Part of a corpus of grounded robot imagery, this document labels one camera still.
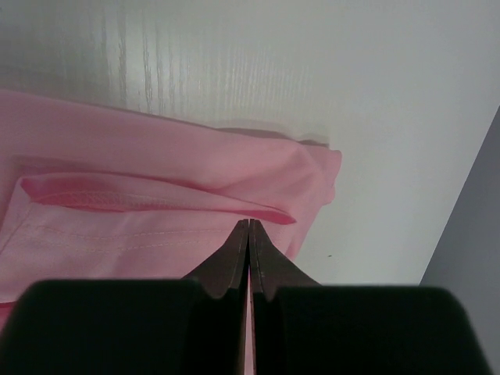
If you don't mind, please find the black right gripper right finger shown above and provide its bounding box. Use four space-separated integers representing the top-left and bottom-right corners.
248 220 491 374

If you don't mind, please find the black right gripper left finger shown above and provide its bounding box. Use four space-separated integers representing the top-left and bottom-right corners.
1 220 249 374

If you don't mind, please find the pink t shirt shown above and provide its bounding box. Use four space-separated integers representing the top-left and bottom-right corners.
1 91 342 374

